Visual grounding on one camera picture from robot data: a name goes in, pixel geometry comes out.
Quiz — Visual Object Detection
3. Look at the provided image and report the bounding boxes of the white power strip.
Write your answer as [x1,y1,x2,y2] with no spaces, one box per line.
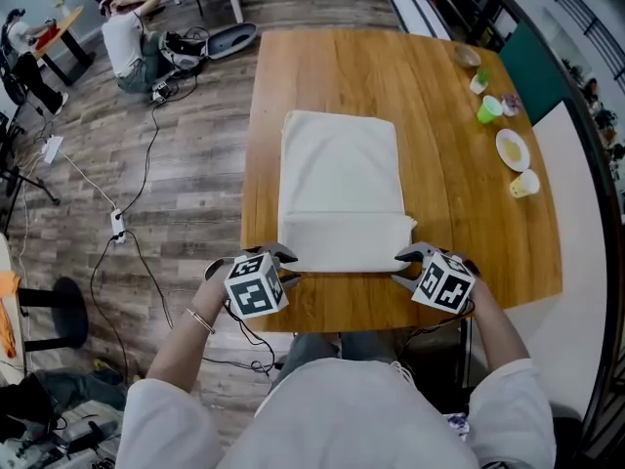
[109,208,129,245]

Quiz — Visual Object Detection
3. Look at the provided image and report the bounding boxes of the hand-held gripper cable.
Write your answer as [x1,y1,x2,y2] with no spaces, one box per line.
[395,303,476,363]
[225,305,277,385]

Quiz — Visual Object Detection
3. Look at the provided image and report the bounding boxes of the thin metal bracelet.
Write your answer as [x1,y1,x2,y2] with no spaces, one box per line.
[187,308,217,335]

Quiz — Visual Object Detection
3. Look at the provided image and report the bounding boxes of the right hand-held gripper cable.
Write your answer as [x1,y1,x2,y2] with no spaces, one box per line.
[395,303,476,363]

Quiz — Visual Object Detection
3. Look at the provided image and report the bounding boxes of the white towel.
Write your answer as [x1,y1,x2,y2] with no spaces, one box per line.
[276,108,419,275]

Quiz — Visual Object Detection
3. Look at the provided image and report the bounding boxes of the gray open equipment case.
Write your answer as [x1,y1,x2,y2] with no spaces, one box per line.
[158,21,259,70]

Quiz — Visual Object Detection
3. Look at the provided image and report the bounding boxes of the person's right forearm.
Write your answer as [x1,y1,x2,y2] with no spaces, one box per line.
[471,311,531,374]

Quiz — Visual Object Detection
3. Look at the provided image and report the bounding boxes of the small potted green plant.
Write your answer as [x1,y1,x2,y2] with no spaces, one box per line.
[469,67,492,96]

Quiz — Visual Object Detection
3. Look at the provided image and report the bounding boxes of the red orange mat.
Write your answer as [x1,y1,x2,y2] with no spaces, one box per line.
[35,23,63,49]

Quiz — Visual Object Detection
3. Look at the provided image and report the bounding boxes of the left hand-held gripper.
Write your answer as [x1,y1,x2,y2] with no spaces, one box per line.
[203,241,303,320]

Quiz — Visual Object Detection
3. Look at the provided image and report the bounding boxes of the person's left forearm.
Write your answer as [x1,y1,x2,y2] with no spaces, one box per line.
[145,313,217,393]

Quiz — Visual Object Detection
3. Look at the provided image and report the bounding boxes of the person's left hand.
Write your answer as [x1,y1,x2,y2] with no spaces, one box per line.
[190,277,231,320]

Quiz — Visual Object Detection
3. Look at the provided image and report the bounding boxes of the black metal railing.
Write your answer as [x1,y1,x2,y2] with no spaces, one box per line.
[378,0,625,469]

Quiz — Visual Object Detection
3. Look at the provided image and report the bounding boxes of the person's white shirt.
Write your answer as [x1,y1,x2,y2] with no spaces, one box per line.
[114,357,558,469]

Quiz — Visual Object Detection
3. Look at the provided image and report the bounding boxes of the person's blue jeans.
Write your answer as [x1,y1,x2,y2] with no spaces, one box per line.
[271,330,399,391]

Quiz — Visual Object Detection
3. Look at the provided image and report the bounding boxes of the pale yellow cup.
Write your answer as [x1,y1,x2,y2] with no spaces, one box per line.
[509,168,542,200]

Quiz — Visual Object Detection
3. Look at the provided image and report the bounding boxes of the flat white power adapter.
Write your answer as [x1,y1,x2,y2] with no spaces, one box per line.
[41,134,65,165]

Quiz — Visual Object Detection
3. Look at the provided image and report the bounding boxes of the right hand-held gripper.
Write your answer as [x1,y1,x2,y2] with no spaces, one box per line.
[390,241,482,315]

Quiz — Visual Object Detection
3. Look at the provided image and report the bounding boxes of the orange cloth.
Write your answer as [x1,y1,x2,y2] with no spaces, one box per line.
[0,270,23,360]

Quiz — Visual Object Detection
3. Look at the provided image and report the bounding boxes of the black balcony railing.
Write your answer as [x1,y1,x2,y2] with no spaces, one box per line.
[554,0,625,73]

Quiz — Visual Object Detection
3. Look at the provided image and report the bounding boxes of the small wooden bowl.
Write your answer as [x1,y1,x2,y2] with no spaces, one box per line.
[453,44,482,69]

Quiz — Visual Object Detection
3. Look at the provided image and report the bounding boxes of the cluttered lower floor desk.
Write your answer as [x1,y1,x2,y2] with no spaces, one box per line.
[561,56,625,186]

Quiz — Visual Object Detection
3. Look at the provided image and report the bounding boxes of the left hand-held gripper cable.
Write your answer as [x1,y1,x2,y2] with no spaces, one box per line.
[225,305,277,385]

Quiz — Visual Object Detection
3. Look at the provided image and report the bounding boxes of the green plastic cup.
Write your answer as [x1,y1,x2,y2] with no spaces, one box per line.
[476,95,505,126]

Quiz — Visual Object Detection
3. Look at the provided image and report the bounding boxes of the round wooden table black base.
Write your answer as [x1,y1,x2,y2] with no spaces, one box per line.
[31,5,97,88]

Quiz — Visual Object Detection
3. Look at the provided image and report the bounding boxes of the black floor cable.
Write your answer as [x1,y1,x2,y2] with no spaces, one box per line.
[90,241,132,376]
[119,72,200,215]
[125,230,175,332]

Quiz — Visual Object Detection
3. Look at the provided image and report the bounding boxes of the white floor cable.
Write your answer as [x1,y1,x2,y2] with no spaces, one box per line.
[58,149,119,212]

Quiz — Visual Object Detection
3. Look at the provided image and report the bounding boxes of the round beige table black base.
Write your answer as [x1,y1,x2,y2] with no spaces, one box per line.
[0,234,91,376]

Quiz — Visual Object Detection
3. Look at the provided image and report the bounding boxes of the green panel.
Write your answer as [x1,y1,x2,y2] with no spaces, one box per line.
[497,20,570,128]

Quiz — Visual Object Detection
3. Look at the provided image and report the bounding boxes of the wooden table with white legs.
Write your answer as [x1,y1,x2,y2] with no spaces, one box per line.
[240,28,563,335]

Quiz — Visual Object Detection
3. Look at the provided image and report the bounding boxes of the person's right hand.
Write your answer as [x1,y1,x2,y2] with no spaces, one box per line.
[468,278,495,315]

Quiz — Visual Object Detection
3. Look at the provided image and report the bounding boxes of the white plate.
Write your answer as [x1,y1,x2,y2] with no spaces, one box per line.
[495,128,532,174]

